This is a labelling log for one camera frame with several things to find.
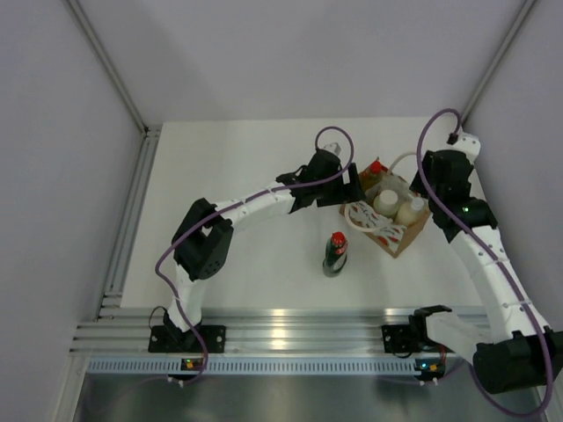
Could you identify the aluminium frame post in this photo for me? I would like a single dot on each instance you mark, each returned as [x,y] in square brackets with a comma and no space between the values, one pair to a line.
[87,29]
[508,40]

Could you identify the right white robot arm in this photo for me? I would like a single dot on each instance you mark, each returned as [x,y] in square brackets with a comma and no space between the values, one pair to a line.
[521,350]

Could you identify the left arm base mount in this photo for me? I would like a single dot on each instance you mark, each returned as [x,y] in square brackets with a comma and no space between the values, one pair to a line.
[167,338]

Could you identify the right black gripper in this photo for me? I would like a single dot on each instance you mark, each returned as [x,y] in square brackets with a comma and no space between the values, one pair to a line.
[427,161]

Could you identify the right aluminium frame post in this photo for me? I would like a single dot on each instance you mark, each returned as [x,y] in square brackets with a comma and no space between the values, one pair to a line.
[508,40]

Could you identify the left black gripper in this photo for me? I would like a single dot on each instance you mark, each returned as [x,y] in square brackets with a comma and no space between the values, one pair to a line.
[350,192]

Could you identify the white jar with lid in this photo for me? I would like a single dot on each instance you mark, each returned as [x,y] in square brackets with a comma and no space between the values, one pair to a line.
[386,203]

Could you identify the dark sauce bottle red cap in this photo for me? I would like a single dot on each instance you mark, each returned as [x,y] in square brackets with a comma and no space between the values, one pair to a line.
[335,254]

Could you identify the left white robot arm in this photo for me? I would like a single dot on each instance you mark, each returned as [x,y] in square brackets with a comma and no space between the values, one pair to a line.
[202,241]

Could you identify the left aluminium frame post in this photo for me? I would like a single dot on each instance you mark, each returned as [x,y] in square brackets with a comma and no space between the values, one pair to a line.
[87,29]

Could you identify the slotted cable duct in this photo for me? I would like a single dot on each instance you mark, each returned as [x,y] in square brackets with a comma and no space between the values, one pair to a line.
[256,366]

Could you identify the burlap canvas bag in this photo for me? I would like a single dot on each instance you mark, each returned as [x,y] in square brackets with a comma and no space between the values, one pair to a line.
[391,237]

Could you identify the cream squeeze bottle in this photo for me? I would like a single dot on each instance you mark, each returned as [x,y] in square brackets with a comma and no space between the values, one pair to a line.
[410,212]

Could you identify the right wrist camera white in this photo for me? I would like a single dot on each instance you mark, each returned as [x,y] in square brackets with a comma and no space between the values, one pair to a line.
[466,143]

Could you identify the aluminium rail frame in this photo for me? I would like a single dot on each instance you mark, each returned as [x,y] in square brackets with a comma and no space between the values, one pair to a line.
[272,294]

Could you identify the oil bottle red cap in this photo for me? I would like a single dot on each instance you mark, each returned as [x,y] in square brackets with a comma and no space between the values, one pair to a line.
[372,176]

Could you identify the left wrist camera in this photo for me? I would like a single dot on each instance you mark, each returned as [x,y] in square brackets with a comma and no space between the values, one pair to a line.
[333,148]

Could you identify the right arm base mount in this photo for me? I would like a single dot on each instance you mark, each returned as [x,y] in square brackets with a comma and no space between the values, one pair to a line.
[399,340]

